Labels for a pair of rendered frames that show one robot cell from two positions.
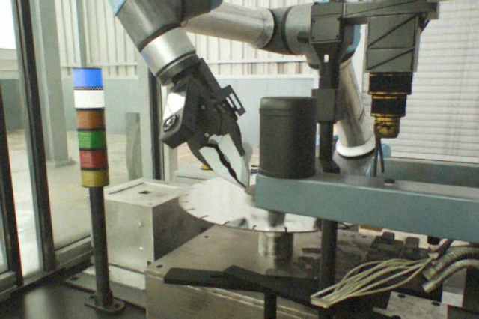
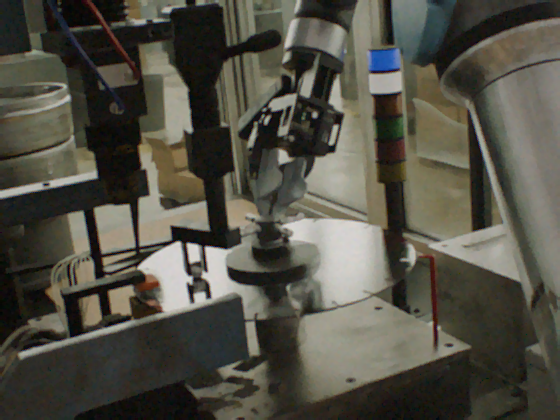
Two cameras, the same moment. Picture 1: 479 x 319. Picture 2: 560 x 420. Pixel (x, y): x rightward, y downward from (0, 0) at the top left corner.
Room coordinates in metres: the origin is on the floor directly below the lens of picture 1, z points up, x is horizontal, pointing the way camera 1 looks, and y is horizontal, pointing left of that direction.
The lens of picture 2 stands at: (1.21, -0.82, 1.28)
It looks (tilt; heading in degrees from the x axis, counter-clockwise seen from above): 16 degrees down; 126
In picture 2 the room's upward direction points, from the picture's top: 6 degrees counter-clockwise
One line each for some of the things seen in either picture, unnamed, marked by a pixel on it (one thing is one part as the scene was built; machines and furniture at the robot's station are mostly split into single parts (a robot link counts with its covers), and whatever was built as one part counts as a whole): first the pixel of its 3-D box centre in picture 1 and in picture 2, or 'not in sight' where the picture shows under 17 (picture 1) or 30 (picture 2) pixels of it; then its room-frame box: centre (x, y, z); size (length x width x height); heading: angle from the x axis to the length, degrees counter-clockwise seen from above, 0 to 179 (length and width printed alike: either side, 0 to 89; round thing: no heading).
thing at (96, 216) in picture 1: (100, 246); (396, 252); (0.66, 0.24, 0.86); 0.02 x 0.02 x 0.22
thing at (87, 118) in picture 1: (90, 118); (386, 103); (0.66, 0.24, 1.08); 0.05 x 0.04 x 0.03; 152
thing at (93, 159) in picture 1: (93, 156); (389, 148); (0.66, 0.24, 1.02); 0.05 x 0.04 x 0.03; 152
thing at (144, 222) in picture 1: (147, 223); (526, 300); (0.86, 0.20, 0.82); 0.18 x 0.18 x 0.15; 62
